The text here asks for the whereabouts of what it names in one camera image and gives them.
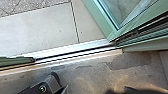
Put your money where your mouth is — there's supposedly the green framed glass door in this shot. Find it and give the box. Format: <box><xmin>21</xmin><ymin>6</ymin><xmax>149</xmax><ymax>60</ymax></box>
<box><xmin>82</xmin><ymin>0</ymin><xmax>168</xmax><ymax>53</ymax></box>

